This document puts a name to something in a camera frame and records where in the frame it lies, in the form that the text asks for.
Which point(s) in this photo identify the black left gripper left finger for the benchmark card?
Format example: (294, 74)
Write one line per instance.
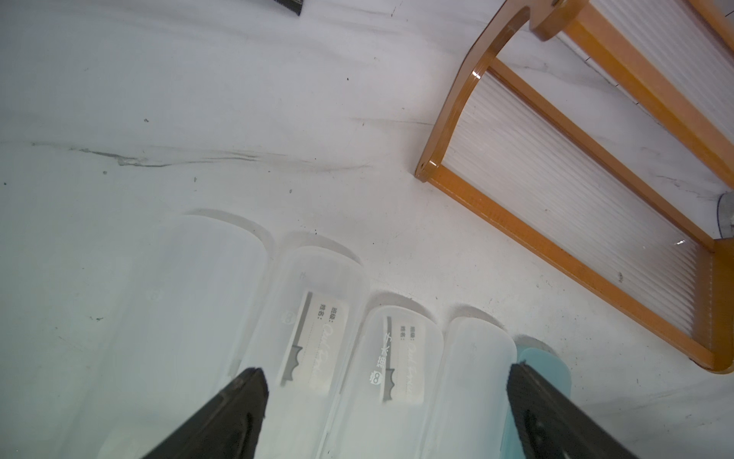
(226, 427)

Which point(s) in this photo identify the wooden three-tier shelf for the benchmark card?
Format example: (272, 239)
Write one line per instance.
(508, 154)

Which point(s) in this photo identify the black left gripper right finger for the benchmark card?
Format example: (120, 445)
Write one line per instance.
(549, 425)

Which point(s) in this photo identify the clear pencil case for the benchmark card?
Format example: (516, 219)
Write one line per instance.
(183, 320)
(388, 388)
(302, 341)
(471, 404)

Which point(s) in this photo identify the black red snack bag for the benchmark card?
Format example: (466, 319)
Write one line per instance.
(295, 6)

